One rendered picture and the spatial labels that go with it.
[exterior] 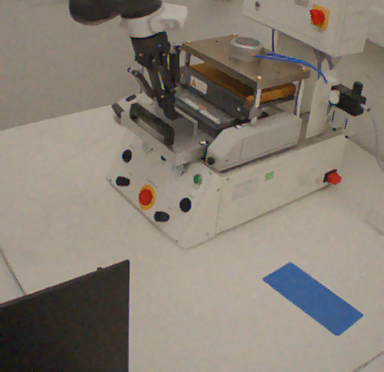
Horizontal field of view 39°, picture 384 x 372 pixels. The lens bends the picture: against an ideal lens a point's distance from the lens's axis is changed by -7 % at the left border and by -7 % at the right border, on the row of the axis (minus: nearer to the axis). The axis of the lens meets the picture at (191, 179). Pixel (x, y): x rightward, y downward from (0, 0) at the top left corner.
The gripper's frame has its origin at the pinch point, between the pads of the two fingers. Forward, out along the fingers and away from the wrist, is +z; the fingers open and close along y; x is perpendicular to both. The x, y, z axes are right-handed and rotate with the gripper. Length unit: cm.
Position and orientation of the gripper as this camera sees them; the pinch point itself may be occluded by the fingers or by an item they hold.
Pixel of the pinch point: (167, 105)
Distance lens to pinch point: 129.5
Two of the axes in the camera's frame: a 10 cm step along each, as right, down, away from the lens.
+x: 6.0, 4.8, -6.4
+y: -7.8, 5.4, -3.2
